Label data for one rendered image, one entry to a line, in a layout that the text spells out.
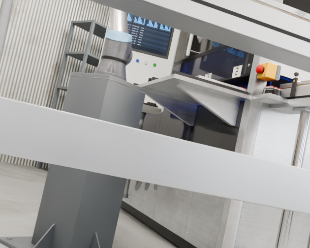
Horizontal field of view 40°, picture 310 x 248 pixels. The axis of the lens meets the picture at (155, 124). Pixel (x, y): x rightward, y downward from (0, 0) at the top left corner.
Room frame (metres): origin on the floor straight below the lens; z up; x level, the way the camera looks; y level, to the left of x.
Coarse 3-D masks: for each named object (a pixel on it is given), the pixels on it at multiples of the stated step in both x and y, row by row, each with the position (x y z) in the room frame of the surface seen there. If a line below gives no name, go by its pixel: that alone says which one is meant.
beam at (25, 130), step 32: (0, 96) 0.91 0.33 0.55; (0, 128) 0.92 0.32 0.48; (32, 128) 0.94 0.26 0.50; (64, 128) 0.96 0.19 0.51; (96, 128) 0.98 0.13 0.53; (128, 128) 1.00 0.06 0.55; (64, 160) 0.96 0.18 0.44; (96, 160) 0.99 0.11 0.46; (128, 160) 1.01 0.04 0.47; (160, 160) 1.04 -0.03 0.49; (192, 160) 1.06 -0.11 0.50; (224, 160) 1.09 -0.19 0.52; (256, 160) 1.12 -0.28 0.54; (224, 192) 1.10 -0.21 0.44; (256, 192) 1.13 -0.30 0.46; (288, 192) 1.16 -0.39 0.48
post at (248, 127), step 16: (256, 64) 2.03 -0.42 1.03; (256, 80) 2.02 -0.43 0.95; (256, 112) 2.03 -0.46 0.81; (240, 128) 2.06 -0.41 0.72; (256, 128) 2.03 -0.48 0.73; (240, 144) 2.03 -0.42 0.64; (224, 208) 2.06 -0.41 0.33; (240, 208) 2.03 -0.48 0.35; (224, 224) 2.03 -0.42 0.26; (224, 240) 2.02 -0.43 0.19
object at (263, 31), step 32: (96, 0) 1.04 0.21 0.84; (128, 0) 0.99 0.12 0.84; (160, 0) 0.98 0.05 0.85; (192, 0) 1.01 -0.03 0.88; (224, 0) 1.04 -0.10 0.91; (256, 0) 1.10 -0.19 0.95; (192, 32) 1.13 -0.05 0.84; (224, 32) 1.08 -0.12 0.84; (256, 32) 1.07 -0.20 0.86; (288, 32) 1.10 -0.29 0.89; (288, 64) 1.24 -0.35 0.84
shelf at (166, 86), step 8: (160, 80) 2.07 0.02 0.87; (168, 80) 1.99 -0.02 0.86; (176, 80) 1.95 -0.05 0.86; (184, 80) 1.92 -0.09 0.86; (192, 80) 1.93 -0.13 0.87; (144, 88) 2.38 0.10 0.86; (152, 88) 2.32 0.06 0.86; (160, 88) 2.26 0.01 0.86; (168, 88) 2.21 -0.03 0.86; (176, 88) 2.16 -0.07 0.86; (200, 88) 2.02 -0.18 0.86; (208, 88) 1.97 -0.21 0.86; (216, 88) 1.97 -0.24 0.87; (224, 88) 1.98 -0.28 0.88; (168, 96) 2.50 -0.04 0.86; (176, 96) 2.44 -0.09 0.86; (184, 96) 2.37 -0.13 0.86; (232, 96) 2.05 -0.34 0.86; (240, 96) 2.01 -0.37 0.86; (248, 96) 2.03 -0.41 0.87; (200, 104) 2.54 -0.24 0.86
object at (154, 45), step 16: (128, 16) 2.85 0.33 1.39; (128, 32) 2.86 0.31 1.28; (144, 32) 2.87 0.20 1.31; (160, 32) 2.88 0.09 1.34; (176, 32) 2.90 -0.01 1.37; (144, 48) 2.87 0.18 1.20; (160, 48) 2.89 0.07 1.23; (176, 48) 2.91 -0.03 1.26; (128, 64) 2.87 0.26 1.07; (144, 64) 2.88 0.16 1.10; (160, 64) 2.90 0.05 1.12; (128, 80) 2.87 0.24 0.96; (144, 80) 2.88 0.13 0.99; (160, 112) 2.91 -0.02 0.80
